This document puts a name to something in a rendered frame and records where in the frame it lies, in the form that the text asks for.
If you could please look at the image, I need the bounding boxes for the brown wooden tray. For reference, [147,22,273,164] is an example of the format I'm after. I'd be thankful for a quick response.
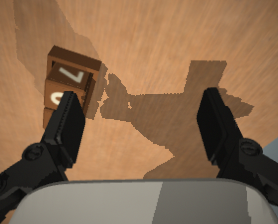
[46,45,102,117]

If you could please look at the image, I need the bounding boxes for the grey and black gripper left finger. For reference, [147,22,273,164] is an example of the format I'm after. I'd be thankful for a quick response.
[0,91,86,224]

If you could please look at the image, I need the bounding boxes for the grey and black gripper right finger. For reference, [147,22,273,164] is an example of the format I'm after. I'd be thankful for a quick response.
[196,87,278,206]

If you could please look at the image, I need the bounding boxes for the brown calendar cube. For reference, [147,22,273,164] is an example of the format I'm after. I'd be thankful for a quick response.
[44,62,91,109]
[43,107,56,129]

